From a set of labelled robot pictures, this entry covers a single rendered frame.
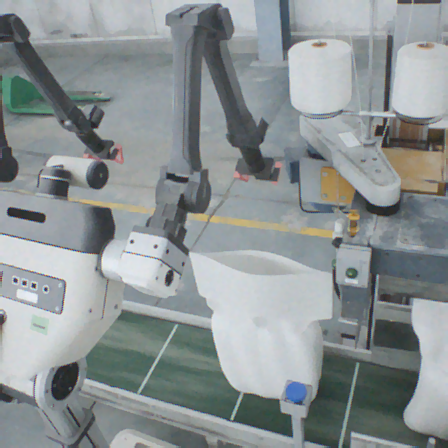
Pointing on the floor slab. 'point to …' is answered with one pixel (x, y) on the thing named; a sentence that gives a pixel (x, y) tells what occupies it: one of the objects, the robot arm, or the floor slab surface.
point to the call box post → (298, 431)
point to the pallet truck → (25, 91)
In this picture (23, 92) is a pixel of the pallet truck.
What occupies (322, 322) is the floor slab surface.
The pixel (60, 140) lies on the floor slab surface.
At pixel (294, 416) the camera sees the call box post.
